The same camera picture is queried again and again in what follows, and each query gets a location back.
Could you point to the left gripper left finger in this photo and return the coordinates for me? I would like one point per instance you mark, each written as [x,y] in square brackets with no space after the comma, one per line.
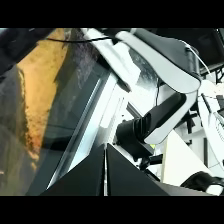
[85,178]

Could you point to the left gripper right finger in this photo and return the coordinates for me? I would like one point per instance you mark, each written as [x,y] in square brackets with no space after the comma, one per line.
[128,178]

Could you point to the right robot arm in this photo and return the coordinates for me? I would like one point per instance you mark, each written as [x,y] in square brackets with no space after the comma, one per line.
[168,68]

